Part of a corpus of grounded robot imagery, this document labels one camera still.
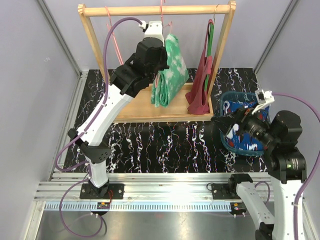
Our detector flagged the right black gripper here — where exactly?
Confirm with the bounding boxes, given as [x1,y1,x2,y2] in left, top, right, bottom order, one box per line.
[211,101,278,147]

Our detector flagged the blue patterned trousers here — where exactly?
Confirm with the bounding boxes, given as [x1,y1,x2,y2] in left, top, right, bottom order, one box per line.
[222,100,264,153]

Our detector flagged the green patterned garment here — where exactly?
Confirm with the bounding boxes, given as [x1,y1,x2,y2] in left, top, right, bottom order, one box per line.
[151,33,189,108]

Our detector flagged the pink wire hanger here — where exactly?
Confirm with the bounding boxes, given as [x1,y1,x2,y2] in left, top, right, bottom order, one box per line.
[154,0,173,88]
[105,6,124,65]

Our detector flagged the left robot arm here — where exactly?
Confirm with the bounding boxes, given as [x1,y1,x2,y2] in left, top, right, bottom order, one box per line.
[68,37,169,199]

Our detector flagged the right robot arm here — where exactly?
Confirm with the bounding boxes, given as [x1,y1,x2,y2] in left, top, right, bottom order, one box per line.
[211,108,307,240]

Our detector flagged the green plastic hanger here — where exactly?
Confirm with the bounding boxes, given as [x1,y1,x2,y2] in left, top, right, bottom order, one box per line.
[204,7,217,92]

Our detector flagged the teal transparent plastic bin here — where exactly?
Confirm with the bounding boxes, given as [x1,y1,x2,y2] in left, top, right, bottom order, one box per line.
[219,91,264,157]

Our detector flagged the maroon tank top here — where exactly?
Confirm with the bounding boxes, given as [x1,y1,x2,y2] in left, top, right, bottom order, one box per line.
[185,23,213,115]

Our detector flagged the black marbled table mat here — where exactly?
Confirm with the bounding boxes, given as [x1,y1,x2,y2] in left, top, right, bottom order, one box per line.
[60,68,267,173]

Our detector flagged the wooden clothes rack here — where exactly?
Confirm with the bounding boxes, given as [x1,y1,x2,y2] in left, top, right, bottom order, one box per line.
[78,0,236,123]

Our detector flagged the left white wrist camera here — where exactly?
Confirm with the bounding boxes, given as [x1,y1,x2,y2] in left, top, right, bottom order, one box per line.
[139,20,165,44]

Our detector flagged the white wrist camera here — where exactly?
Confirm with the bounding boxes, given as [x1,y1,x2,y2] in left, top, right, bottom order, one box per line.
[251,89,275,115]
[139,20,165,44]

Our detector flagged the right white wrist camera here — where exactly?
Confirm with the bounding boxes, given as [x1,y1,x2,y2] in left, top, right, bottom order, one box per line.
[251,89,275,115]

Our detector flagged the aluminium mounting rail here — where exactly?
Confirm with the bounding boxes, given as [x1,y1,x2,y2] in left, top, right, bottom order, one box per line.
[34,172,274,212]

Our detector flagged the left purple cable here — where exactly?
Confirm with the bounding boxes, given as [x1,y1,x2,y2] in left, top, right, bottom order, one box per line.
[54,16,147,238]

